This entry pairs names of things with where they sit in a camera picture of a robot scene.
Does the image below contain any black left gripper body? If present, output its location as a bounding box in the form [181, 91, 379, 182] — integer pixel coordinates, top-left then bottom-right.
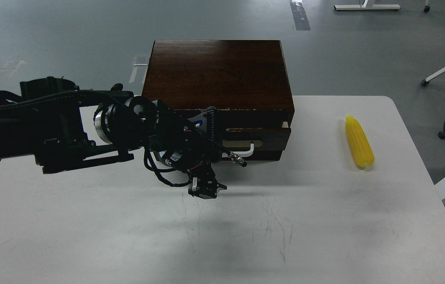
[144, 101, 247, 186]

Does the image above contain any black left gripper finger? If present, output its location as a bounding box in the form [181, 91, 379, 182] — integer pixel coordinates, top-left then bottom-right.
[188, 164, 227, 199]

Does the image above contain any wooden drawer with white handle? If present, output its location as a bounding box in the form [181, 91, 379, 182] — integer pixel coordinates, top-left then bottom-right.
[216, 121, 292, 161]

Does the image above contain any yellow corn cob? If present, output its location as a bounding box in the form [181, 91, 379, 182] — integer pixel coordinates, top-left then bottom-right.
[345, 114, 374, 168]

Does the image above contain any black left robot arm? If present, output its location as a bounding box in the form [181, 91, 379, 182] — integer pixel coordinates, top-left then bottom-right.
[0, 76, 247, 198]

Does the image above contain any dark wooden drawer cabinet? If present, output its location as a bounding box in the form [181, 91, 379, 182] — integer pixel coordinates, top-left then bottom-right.
[141, 39, 295, 162]

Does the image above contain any white desk foot bar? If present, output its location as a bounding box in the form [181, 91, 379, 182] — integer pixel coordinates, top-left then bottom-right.
[334, 0, 401, 11]

